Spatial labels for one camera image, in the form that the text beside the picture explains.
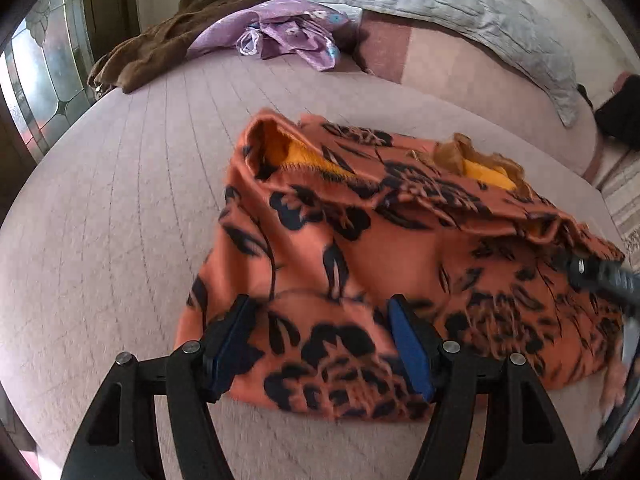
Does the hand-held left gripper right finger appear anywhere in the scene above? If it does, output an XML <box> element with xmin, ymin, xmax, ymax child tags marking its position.
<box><xmin>387</xmin><ymin>294</ymin><xmax>583</xmax><ymax>480</ymax></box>

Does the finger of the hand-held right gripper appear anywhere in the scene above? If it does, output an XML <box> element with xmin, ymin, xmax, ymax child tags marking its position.
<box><xmin>562</xmin><ymin>254</ymin><xmax>640</xmax><ymax>311</ymax></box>

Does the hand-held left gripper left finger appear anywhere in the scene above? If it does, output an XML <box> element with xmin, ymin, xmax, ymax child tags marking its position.
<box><xmin>60</xmin><ymin>294</ymin><xmax>259</xmax><ymax>480</ymax></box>

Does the orange floral shirt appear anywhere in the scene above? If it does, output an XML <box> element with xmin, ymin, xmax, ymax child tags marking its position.
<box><xmin>172</xmin><ymin>109</ymin><xmax>631</xmax><ymax>423</ymax></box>

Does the striped floral sofa backrest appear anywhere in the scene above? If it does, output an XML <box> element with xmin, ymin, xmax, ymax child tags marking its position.
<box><xmin>600</xmin><ymin>150</ymin><xmax>640</xmax><ymax>256</ymax></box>

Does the black cloth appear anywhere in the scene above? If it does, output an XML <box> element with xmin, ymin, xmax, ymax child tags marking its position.
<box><xmin>576</xmin><ymin>74</ymin><xmax>640</xmax><ymax>151</ymax></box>

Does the pink sofa bed mattress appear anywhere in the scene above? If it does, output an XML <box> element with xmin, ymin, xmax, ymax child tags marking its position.
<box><xmin>0</xmin><ymin>50</ymin><xmax>640</xmax><ymax>480</ymax></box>

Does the pink bolster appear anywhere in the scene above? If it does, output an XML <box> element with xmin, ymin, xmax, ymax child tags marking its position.
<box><xmin>350</xmin><ymin>10</ymin><xmax>608</xmax><ymax>183</ymax></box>

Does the grey quilted pillow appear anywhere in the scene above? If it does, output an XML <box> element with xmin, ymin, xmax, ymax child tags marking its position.
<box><xmin>307</xmin><ymin>0</ymin><xmax>581</xmax><ymax>128</ymax></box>

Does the purple floral cloth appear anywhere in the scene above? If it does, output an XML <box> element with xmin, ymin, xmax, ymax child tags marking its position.
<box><xmin>186</xmin><ymin>0</ymin><xmax>363</xmax><ymax>73</ymax></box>

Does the brown cloth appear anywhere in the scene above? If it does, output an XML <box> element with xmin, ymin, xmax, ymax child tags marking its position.
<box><xmin>87</xmin><ymin>0</ymin><xmax>273</xmax><ymax>95</ymax></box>

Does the stained glass window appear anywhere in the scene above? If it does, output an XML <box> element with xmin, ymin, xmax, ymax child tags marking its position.
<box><xmin>0</xmin><ymin>0</ymin><xmax>141</xmax><ymax>201</ymax></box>

